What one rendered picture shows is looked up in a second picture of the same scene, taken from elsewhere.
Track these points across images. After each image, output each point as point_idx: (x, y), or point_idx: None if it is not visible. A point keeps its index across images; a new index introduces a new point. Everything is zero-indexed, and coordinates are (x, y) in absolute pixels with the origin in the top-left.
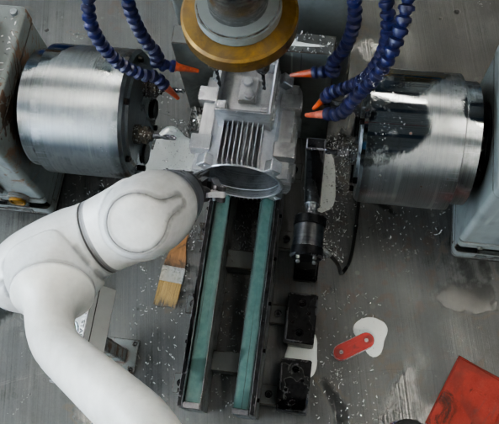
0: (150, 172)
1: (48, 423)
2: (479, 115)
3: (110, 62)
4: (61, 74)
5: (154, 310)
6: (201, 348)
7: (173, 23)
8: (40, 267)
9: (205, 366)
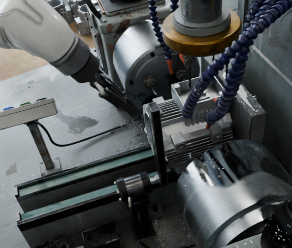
0: (50, 6)
1: (5, 156)
2: (268, 213)
3: (150, 18)
4: (149, 27)
5: None
6: (52, 183)
7: None
8: None
9: (43, 190)
